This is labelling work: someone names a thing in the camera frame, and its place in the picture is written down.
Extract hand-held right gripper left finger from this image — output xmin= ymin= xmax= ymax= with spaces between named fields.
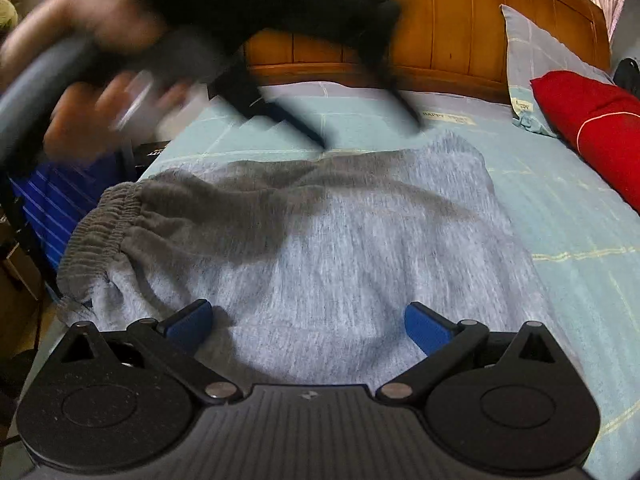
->
xmin=60 ymin=299 xmax=244 ymax=405

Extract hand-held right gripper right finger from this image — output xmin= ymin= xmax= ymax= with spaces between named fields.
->
xmin=376 ymin=302 xmax=571 ymax=406

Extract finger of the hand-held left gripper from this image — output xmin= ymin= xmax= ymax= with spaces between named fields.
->
xmin=257 ymin=97 xmax=330 ymax=151
xmin=357 ymin=50 xmax=422 ymax=127

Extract grey sweatpants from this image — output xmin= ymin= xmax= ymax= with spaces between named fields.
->
xmin=56 ymin=130 xmax=586 ymax=391

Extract person's left hand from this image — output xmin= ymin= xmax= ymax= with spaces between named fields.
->
xmin=0 ymin=0 xmax=201 ymax=163

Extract small white sheet label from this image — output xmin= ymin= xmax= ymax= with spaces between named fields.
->
xmin=421 ymin=109 xmax=476 ymax=125

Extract wooden headboard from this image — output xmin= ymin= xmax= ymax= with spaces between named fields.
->
xmin=244 ymin=0 xmax=612 ymax=106

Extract pale pillow tag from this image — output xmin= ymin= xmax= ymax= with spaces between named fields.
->
xmin=510 ymin=94 xmax=537 ymax=117

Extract black printed box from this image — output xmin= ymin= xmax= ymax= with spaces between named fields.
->
xmin=132 ymin=140 xmax=168 ymax=171

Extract pale checked pillow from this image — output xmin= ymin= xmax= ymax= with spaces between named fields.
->
xmin=500 ymin=4 xmax=616 ymax=138

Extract blue object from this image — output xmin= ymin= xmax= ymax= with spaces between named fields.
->
xmin=10 ymin=150 xmax=136 ymax=291

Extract bed with green checked sheet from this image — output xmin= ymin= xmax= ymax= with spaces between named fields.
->
xmin=137 ymin=80 xmax=640 ymax=480

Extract red quilt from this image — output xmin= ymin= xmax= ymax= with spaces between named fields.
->
xmin=530 ymin=71 xmax=640 ymax=213

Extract black backpack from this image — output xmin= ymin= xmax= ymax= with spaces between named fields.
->
xmin=612 ymin=57 xmax=640 ymax=98

